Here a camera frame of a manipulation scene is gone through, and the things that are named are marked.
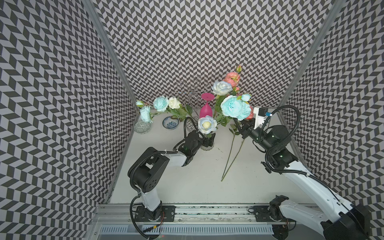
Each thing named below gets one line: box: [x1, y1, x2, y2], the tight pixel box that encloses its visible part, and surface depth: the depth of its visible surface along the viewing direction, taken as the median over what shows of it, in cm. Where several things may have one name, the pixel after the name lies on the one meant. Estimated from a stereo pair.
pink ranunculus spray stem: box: [223, 65, 242, 91], surface depth 75 cm
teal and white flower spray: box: [136, 96, 193, 124], surface depth 64 cm
